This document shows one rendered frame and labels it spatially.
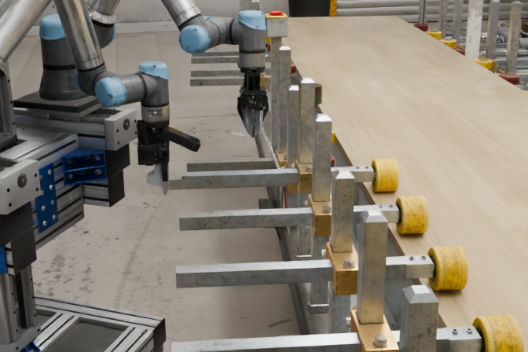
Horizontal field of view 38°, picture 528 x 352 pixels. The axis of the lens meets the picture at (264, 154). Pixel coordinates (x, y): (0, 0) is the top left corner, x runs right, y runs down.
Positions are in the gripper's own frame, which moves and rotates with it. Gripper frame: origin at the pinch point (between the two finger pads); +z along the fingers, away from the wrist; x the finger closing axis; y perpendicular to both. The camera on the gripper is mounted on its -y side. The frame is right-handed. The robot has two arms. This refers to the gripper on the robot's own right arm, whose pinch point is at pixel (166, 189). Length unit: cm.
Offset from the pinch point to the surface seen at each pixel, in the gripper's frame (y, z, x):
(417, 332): -35, -28, 123
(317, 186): -34, -18, 48
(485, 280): -63, -7, 73
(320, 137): -35, -29, 48
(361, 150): -55, -7, -7
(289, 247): -32.4, 12.6, 13.6
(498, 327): -54, -15, 102
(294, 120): -35.3, -18.1, -2.3
